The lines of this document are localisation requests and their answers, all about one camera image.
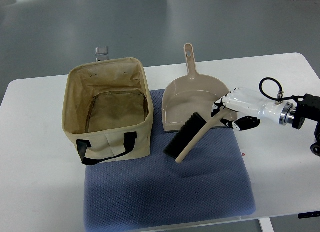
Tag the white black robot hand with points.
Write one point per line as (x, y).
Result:
(255, 107)

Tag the beige hand broom black bristles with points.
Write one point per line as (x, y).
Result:
(191, 133)

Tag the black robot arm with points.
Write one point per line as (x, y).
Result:
(307, 107)

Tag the yellow fabric bag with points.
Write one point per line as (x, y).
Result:
(108, 111)

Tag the beige plastic dustpan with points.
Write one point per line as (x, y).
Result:
(188, 94)

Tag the blue mesh cushion mat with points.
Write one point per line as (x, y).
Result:
(211, 183)

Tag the white table leg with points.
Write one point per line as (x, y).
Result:
(266, 225)

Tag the black table control panel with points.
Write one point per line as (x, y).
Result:
(308, 215)

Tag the metal bracket on floor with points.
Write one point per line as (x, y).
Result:
(101, 54)

